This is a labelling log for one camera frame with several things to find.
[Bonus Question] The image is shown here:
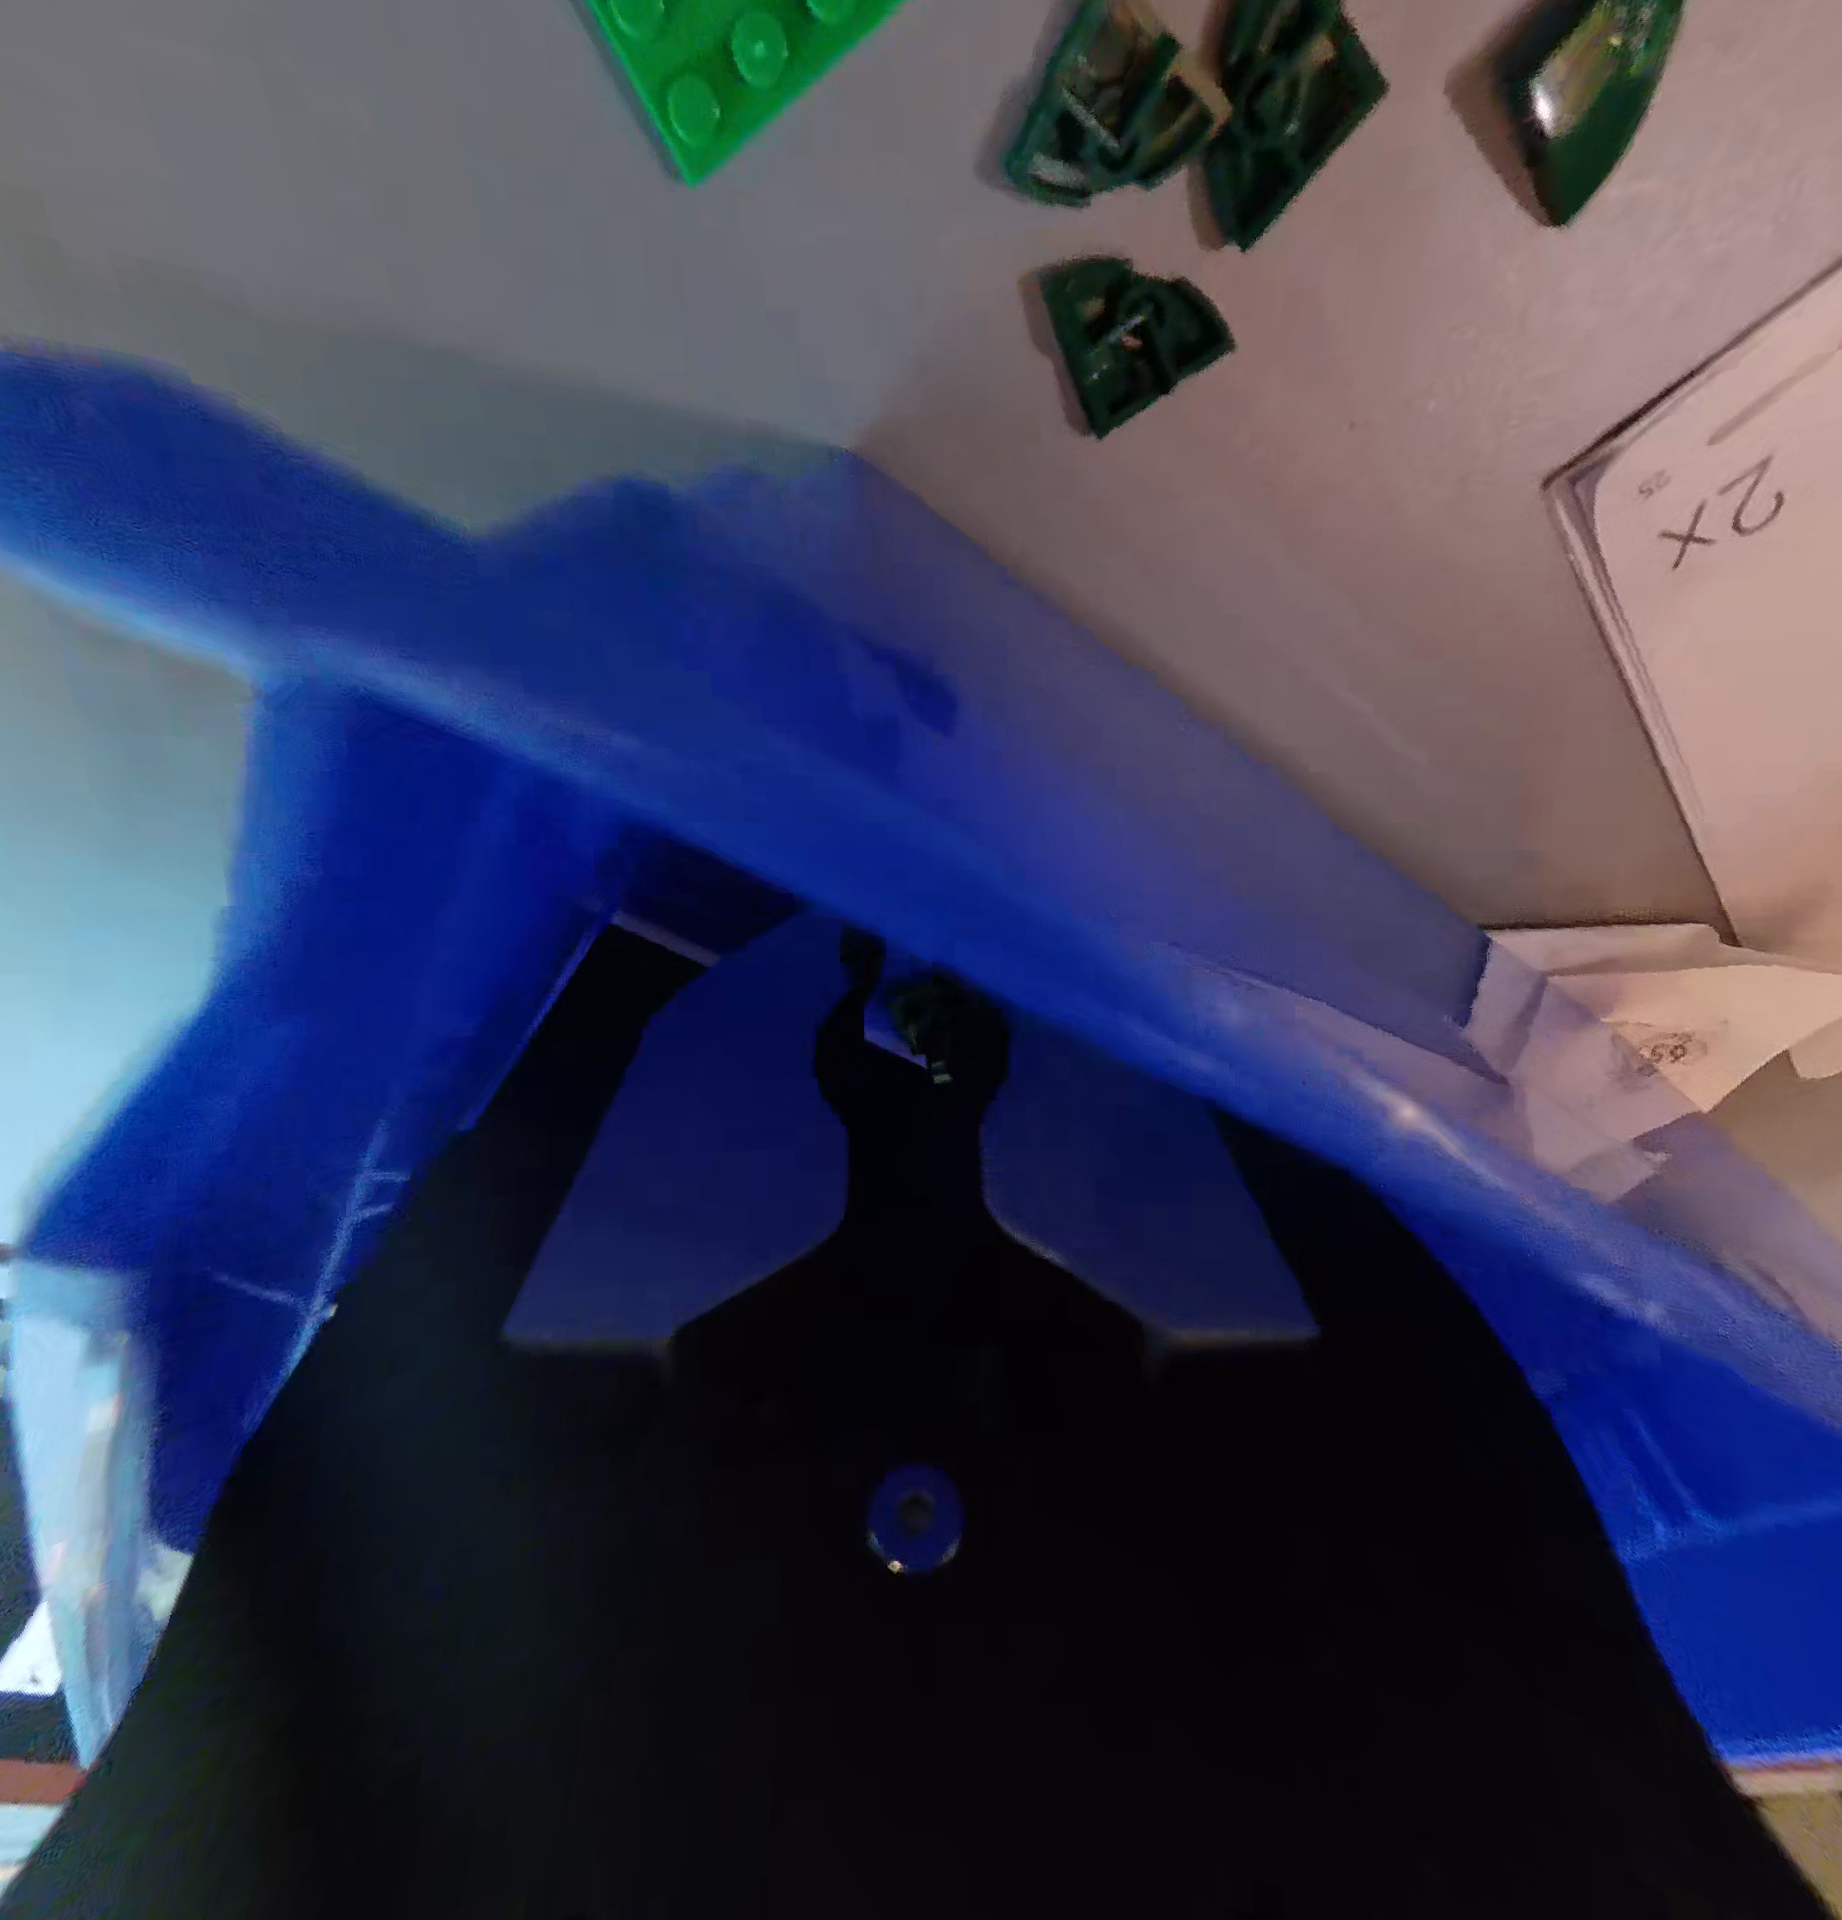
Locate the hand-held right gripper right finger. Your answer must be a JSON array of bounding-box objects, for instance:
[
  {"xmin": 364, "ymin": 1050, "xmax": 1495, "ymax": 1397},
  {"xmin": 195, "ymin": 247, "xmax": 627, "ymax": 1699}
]
[{"xmin": 973, "ymin": 1036, "xmax": 1320, "ymax": 1370}]

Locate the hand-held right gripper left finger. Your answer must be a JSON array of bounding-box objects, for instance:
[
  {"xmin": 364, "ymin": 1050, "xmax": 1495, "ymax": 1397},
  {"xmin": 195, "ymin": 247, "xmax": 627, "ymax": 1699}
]
[{"xmin": 501, "ymin": 917, "xmax": 878, "ymax": 1374}]

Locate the small dark brick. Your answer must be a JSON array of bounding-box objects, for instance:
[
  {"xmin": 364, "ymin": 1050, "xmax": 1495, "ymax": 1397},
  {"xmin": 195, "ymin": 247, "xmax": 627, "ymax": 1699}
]
[{"xmin": 878, "ymin": 973, "xmax": 967, "ymax": 1084}]

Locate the blue plastic bin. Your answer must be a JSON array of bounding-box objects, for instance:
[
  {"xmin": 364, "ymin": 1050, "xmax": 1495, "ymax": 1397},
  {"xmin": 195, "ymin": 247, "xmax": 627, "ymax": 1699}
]
[{"xmin": 0, "ymin": 346, "xmax": 1842, "ymax": 1803}]

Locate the crumpled white paper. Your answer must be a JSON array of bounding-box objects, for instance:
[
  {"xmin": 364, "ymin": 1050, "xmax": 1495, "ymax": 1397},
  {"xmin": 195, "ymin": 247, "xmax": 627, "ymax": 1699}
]
[{"xmin": 1482, "ymin": 922, "xmax": 1842, "ymax": 1118}]

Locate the white instruction sheet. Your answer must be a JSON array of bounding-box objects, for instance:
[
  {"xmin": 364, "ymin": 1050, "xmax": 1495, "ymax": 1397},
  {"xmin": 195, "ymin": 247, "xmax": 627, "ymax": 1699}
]
[{"xmin": 1543, "ymin": 226, "xmax": 1842, "ymax": 947}]

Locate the pile of dark green wedges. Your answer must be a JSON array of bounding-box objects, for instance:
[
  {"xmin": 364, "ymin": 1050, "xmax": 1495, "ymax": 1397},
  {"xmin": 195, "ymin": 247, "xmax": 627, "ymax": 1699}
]
[{"xmin": 1002, "ymin": 0, "xmax": 1688, "ymax": 442}]

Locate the bright green plate brick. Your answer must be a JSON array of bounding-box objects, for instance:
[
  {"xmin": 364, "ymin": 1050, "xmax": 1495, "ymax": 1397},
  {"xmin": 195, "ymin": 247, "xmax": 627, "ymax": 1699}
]
[{"xmin": 575, "ymin": 0, "xmax": 909, "ymax": 188}]

